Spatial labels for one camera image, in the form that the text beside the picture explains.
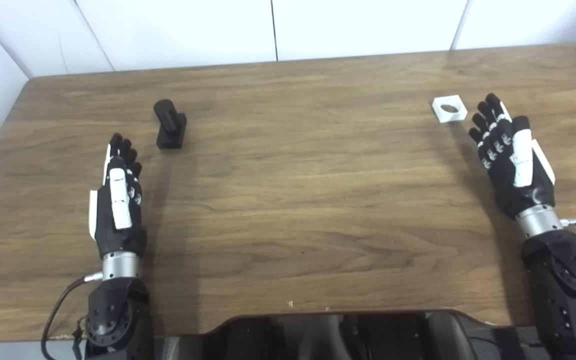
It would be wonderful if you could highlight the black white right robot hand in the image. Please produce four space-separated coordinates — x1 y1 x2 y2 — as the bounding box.
469 93 556 220

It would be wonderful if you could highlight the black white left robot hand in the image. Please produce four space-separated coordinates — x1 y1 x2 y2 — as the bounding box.
88 132 148 260

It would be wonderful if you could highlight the white square piece with hole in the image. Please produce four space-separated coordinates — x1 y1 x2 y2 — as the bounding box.
432 94 468 123

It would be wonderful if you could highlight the black peg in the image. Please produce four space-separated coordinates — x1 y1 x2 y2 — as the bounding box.
153 99 188 150

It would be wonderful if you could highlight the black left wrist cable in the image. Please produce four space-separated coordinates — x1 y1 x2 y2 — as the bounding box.
41 272 104 360

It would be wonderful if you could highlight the thin left wire yellow connector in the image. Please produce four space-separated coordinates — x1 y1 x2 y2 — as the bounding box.
71 317 88 358

